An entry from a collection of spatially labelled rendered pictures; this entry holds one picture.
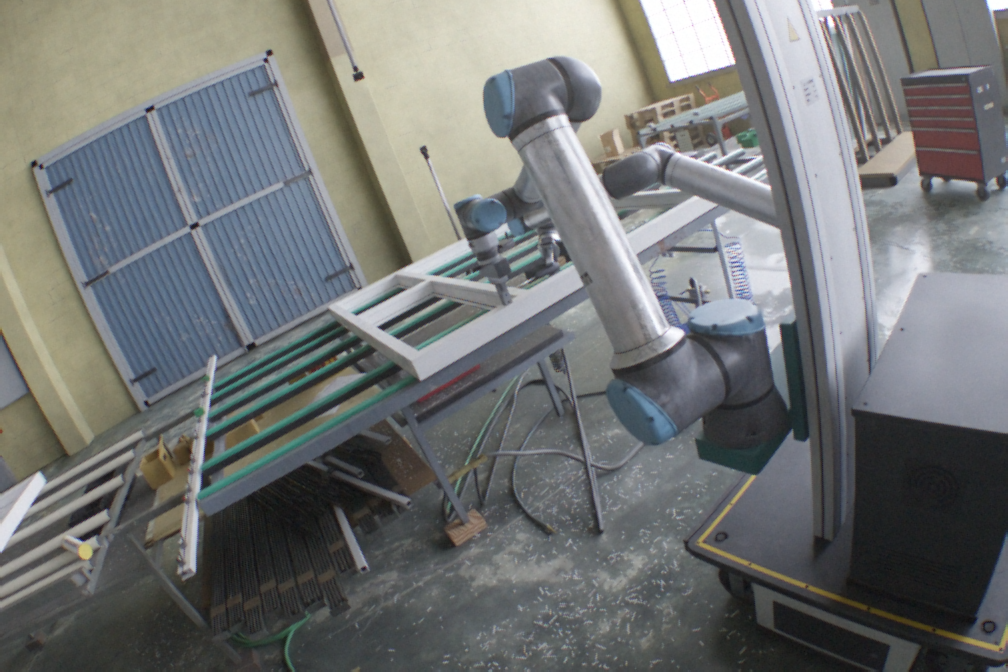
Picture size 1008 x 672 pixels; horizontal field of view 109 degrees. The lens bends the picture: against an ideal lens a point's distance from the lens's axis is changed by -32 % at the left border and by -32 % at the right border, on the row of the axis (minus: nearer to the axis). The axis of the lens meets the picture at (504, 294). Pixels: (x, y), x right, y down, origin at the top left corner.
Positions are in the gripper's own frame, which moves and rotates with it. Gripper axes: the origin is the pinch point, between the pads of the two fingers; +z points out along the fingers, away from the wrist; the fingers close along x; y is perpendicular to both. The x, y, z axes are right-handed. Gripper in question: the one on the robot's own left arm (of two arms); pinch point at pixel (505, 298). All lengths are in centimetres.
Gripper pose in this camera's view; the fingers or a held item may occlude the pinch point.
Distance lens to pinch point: 167.8
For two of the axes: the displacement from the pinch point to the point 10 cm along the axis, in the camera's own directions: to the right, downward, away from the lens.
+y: -8.0, 4.4, -4.0
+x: 4.8, 0.9, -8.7
